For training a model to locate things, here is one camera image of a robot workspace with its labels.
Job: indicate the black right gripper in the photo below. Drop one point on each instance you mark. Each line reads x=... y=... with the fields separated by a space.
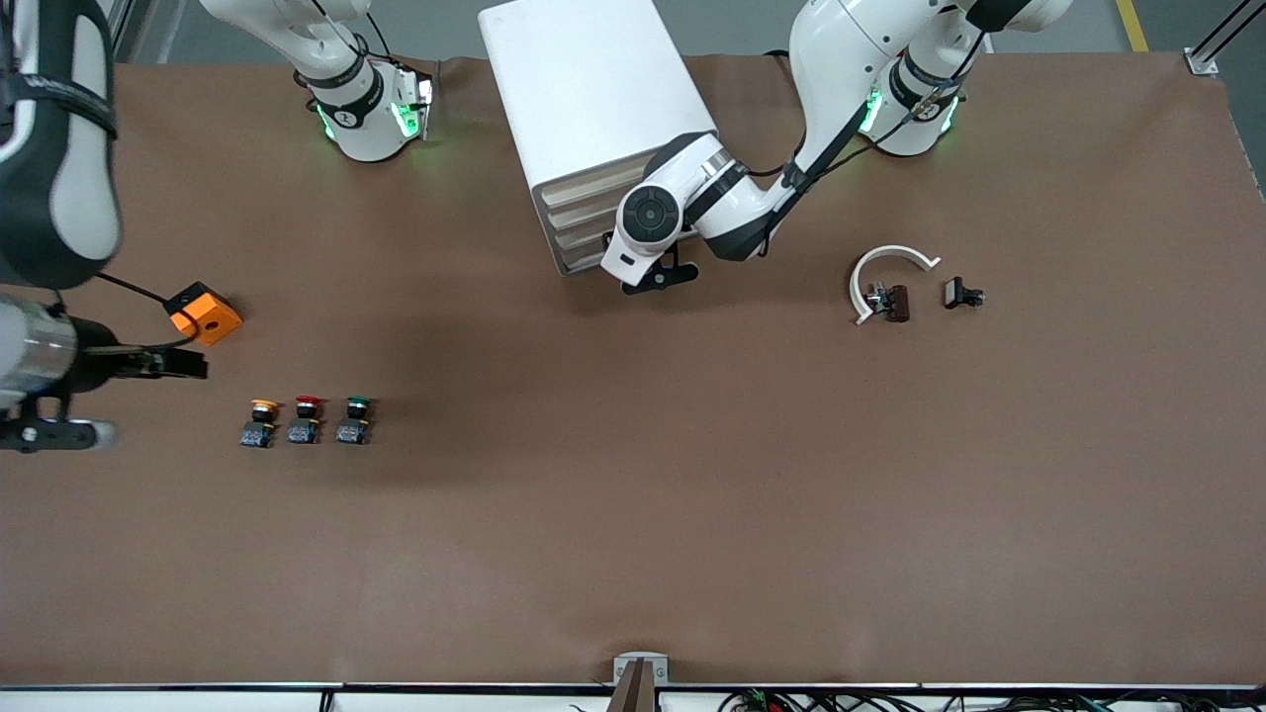
x=94 y=361

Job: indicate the green push button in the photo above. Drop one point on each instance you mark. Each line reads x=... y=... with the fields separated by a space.
x=353 y=423

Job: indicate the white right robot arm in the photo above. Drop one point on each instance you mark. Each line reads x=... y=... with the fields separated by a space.
x=59 y=198

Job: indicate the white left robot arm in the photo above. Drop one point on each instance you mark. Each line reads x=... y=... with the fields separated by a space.
x=841 y=59

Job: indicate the yellow push button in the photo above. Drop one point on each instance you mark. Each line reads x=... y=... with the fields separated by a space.
x=260 y=423

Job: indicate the red push button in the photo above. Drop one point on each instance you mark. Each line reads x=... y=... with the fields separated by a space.
x=306 y=420

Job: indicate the brown table mat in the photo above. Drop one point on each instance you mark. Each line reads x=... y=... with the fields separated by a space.
x=633 y=494

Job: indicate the white curved plastic part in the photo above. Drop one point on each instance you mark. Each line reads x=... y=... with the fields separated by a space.
x=862 y=272

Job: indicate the brown electrical component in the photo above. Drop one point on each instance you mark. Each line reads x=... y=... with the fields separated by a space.
x=895 y=303

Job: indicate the small black electrical component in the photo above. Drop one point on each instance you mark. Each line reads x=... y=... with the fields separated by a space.
x=956 y=293

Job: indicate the orange button enclosure box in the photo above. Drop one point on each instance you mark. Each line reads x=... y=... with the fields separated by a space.
x=213 y=318

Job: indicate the grey metal bracket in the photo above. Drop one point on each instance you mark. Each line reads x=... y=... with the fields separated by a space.
x=641 y=661

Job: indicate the brown camera post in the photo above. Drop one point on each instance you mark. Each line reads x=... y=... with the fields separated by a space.
x=633 y=692

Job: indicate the aluminium frame profile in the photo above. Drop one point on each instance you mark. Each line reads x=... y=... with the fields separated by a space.
x=1212 y=49

